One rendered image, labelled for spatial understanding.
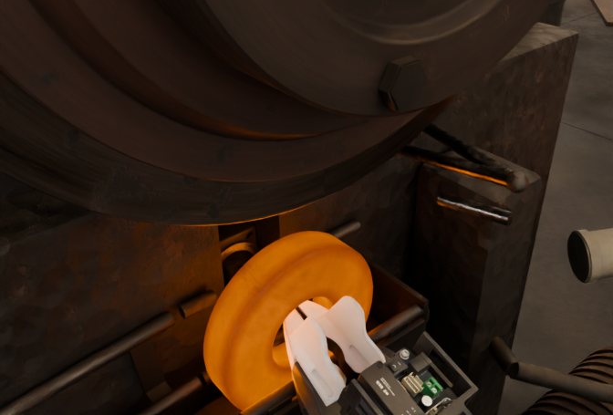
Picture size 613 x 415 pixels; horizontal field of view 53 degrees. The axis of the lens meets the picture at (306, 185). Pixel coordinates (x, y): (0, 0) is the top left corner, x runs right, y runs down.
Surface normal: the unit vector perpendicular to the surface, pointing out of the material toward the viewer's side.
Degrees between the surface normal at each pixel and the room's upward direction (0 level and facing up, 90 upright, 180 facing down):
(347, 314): 87
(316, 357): 89
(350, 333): 87
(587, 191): 0
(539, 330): 0
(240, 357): 90
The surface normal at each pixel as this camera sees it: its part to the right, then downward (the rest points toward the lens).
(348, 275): 0.64, 0.39
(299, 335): -0.81, 0.30
